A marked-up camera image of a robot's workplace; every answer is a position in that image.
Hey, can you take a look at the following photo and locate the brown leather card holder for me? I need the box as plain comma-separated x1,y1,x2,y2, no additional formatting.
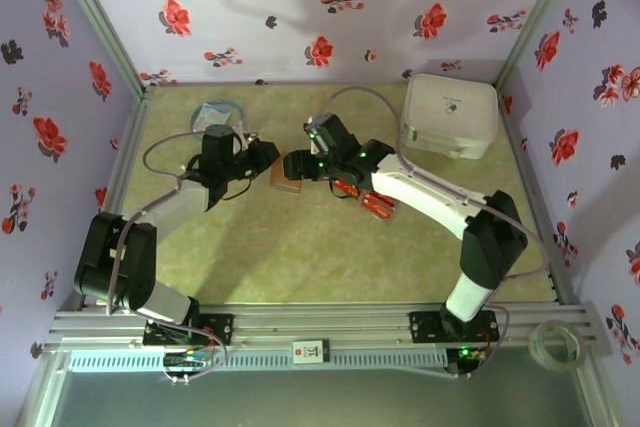
269,150,305,196

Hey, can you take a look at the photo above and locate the red credit card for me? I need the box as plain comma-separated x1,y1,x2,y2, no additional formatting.
333,177,361,201
360,191,399,223

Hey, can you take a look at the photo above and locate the blue stethoscope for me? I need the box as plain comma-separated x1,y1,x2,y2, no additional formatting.
189,98,261,146

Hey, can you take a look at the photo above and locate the white blue sachet packet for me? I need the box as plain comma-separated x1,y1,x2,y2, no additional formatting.
193,102,232,131

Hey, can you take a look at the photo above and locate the white zip pouch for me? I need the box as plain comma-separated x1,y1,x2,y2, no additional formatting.
399,73,500,161

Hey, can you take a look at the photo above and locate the red white label tag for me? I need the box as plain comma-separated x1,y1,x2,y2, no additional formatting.
291,339,331,366

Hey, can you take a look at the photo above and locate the clear tape roll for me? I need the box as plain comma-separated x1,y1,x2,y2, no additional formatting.
528,319,587,372

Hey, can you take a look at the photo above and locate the grey right arm cable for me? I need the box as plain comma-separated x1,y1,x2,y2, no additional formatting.
318,86,551,378

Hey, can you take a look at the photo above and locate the aluminium side rail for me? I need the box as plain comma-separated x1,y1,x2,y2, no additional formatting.
94,85,159,221
494,85,574,306

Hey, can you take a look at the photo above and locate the long aluminium rail beam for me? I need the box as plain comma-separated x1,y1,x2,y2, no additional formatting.
43,301,612,357

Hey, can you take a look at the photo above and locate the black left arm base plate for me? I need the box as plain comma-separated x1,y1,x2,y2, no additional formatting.
143,314,235,347

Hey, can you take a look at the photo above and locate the aluminium corner post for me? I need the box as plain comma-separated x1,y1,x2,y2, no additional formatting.
47,0,151,97
494,0,584,88

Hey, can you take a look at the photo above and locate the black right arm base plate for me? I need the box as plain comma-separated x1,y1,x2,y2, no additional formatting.
408,310,500,344

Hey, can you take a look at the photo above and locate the white slotted cable duct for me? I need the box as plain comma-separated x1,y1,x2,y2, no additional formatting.
67,349,449,373

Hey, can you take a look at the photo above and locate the controller board with wires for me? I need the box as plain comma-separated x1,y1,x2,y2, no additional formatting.
162,329,229,386
447,344,494,379

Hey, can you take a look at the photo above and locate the aluminium frame leg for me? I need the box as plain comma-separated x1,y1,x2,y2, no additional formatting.
574,354,621,427
14,351,71,427

